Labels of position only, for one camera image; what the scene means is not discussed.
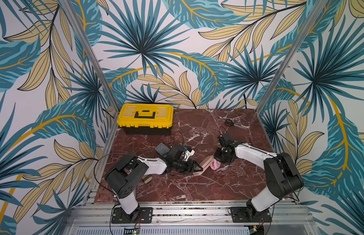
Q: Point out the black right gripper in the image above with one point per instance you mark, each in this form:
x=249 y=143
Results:
x=224 y=155

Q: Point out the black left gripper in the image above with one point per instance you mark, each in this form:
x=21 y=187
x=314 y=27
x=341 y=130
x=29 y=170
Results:
x=190 y=169

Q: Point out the pink microfibre cloth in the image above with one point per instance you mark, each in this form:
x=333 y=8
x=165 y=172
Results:
x=215 y=164

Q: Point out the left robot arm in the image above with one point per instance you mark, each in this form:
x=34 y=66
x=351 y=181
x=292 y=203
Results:
x=124 y=177

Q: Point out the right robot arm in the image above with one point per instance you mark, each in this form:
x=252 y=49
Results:
x=282 y=176

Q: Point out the grey rectangular block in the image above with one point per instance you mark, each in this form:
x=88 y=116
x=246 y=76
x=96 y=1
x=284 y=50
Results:
x=162 y=149

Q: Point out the tan round object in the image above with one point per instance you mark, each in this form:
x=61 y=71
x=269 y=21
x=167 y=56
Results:
x=147 y=179

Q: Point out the yellow black toolbox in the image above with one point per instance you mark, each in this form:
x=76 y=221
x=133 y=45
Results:
x=146 y=119

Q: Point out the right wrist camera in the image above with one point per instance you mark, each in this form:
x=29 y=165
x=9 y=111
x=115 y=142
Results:
x=225 y=140

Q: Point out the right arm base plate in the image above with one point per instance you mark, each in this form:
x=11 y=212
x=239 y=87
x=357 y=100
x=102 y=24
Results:
x=249 y=215

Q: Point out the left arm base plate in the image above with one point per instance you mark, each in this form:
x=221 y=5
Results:
x=143 y=215

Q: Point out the aluminium front rail frame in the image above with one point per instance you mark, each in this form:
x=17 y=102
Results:
x=192 y=218

